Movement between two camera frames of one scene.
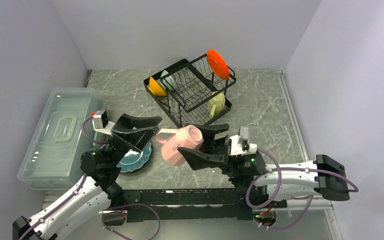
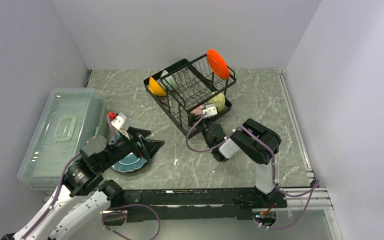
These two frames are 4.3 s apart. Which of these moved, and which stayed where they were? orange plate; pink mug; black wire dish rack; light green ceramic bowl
Moved: pink mug
Stayed: black wire dish rack; light green ceramic bowl; orange plate
